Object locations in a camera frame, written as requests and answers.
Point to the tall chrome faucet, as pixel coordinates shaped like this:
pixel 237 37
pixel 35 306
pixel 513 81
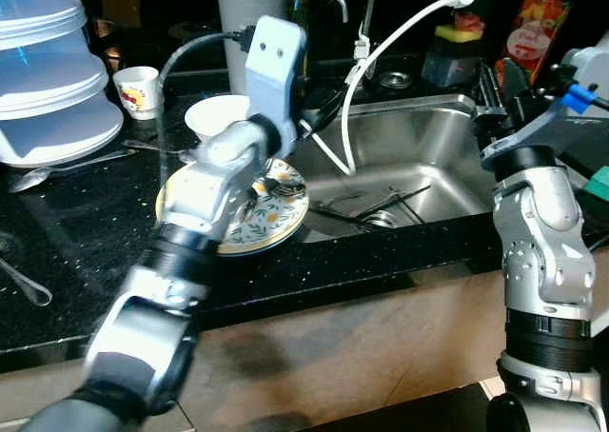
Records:
pixel 366 13

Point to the round chrome counter cap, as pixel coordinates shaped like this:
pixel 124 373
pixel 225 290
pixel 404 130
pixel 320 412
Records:
pixel 395 78

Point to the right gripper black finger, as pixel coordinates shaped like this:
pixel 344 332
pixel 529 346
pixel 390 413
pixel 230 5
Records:
pixel 519 85
pixel 490 89

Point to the dark sponge holder box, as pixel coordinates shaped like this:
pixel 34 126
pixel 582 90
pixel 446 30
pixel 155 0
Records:
pixel 452 65

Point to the steel fork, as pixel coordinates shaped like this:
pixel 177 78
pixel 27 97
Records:
pixel 38 294
pixel 276 180

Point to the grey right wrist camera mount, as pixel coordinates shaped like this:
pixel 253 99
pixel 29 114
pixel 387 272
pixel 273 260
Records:
pixel 561 127

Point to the yellow and pink sponge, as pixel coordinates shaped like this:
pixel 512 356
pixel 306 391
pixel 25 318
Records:
pixel 461 28

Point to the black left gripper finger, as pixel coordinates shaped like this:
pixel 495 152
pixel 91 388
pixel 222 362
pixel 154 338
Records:
pixel 336 104

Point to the white bowl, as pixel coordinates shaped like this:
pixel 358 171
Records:
pixel 217 118

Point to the white stacked food cover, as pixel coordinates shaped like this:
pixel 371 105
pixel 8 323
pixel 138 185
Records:
pixel 48 80

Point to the stainless steel sink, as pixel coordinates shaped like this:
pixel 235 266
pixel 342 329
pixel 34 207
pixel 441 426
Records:
pixel 419 147

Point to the sink drain strainer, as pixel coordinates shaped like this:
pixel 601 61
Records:
pixel 379 218

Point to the white printed paper cup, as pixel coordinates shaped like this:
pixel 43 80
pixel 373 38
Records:
pixel 141 91

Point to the grey canister with red logo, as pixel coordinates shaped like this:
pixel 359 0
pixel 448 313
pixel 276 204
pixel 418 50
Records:
pixel 233 32

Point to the floral yellow rimmed plate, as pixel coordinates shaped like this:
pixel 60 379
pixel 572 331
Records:
pixel 276 223

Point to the teal green cloth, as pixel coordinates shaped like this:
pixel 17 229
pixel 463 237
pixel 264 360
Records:
pixel 599 183

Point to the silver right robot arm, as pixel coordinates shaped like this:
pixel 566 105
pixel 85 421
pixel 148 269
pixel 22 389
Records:
pixel 542 251

